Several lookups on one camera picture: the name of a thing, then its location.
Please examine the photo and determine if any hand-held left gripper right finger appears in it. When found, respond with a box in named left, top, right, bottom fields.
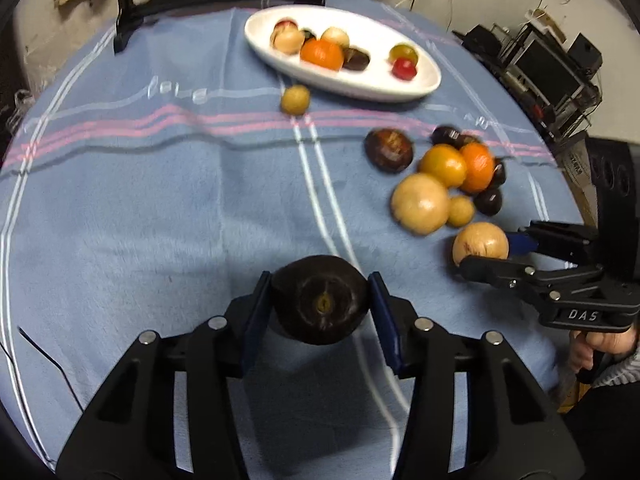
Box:
left=367, top=271, right=586, bottom=480

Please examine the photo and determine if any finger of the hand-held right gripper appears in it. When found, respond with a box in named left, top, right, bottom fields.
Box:
left=504, top=220, right=600, bottom=266
left=457, top=255, right=606, bottom=311

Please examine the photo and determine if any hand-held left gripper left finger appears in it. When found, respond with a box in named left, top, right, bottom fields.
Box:
left=55, top=270, right=273, bottom=480

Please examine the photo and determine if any tan round fruit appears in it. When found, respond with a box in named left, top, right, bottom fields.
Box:
left=390, top=173, right=451, bottom=236
left=320, top=26, right=350, bottom=47
left=270, top=27, right=306, bottom=55
left=452, top=222, right=510, bottom=267

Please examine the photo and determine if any dark water chestnut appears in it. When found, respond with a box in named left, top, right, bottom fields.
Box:
left=270, top=255, right=372, bottom=346
left=341, top=47, right=371, bottom=72
left=363, top=128, right=415, bottom=175

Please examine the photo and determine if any small yellow-green fruit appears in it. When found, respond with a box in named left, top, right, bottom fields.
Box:
left=280, top=85, right=311, bottom=116
left=446, top=196, right=476, bottom=227

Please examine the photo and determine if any orange tangerine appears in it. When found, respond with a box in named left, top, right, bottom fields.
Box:
left=459, top=142, right=497, bottom=194
left=300, top=38, right=346, bottom=71

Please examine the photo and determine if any large yellowish orange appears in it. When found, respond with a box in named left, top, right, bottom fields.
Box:
left=418, top=143, right=469, bottom=188

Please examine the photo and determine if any white plate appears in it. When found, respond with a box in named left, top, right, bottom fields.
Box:
left=244, top=6, right=442, bottom=103

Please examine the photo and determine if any person's right forearm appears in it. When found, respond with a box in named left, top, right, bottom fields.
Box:
left=590, top=342, right=640, bottom=391

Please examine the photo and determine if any person's right hand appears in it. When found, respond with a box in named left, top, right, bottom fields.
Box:
left=569, top=324, right=640, bottom=377

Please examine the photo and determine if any blue striped tablecloth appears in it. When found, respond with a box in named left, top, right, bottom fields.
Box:
left=0, top=0, right=586, bottom=471

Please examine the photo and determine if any computer monitor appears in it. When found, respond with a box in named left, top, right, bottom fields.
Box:
left=515, top=37, right=586, bottom=106

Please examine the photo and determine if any black speaker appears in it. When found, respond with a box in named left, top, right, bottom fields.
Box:
left=567, top=32, right=603, bottom=78

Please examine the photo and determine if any black shelf with equipment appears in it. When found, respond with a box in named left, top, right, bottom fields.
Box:
left=452, top=22, right=601, bottom=136

